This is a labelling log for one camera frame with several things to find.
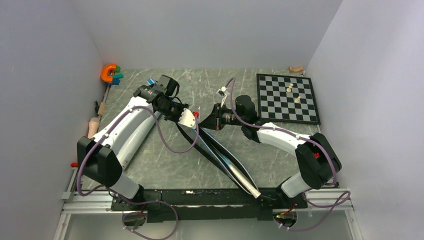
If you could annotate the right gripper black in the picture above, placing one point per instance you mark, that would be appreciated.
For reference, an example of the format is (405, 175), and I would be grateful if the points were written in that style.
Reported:
(214, 120)

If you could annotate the aluminium frame rail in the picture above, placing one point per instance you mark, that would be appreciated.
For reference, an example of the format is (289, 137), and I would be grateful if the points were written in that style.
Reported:
(326, 201)

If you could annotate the orange letter C toy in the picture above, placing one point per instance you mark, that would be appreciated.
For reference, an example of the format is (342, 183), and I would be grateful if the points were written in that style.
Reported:
(107, 73)

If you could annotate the beige chess pawn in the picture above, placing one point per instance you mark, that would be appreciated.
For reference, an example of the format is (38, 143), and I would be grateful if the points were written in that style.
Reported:
(297, 100)
(290, 88)

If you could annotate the wooden handled tool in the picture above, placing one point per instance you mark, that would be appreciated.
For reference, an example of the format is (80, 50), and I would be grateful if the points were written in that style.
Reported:
(100, 107)

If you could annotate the beige chess pawn front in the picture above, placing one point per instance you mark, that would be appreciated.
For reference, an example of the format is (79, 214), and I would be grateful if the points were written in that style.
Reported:
(297, 100)

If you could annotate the green teal toy blocks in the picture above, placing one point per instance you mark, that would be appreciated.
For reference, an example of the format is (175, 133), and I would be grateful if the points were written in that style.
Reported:
(116, 77)

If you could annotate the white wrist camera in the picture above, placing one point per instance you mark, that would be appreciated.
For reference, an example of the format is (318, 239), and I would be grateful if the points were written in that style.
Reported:
(188, 119)
(224, 94)

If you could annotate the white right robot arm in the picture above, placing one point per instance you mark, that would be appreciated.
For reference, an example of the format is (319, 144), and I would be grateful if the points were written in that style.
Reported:
(316, 159)

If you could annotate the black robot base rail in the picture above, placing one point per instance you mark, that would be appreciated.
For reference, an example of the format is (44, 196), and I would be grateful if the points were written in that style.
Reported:
(210, 204)

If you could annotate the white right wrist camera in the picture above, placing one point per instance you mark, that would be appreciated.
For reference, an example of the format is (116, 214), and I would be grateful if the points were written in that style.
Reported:
(224, 94)

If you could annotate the wooden arch block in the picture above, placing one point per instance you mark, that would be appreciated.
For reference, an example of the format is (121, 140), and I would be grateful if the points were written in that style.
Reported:
(298, 69)

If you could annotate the blue badminton racket front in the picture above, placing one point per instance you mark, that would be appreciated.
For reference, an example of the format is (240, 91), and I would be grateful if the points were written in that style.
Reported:
(242, 180)

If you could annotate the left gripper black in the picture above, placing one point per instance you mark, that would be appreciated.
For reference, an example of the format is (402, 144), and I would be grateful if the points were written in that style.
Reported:
(182, 106)

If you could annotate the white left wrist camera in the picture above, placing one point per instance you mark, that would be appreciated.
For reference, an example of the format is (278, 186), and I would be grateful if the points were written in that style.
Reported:
(188, 119)

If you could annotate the beige toy microphone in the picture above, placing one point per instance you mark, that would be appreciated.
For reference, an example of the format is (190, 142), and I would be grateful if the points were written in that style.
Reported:
(93, 126)

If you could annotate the black white chessboard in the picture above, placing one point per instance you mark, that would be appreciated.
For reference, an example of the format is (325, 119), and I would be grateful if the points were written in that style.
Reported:
(277, 105)

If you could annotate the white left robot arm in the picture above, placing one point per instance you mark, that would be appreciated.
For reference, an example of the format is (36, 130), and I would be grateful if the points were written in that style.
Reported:
(97, 156)

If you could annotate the beige chess pawn rear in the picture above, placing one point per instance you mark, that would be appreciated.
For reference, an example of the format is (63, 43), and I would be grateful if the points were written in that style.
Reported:
(290, 88)

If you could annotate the blue racket carry bag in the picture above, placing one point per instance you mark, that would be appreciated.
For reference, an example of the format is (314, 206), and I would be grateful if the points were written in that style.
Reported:
(216, 153)

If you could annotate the white shuttlecock tube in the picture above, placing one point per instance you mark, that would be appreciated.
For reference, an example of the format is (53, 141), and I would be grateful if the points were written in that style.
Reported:
(132, 144)

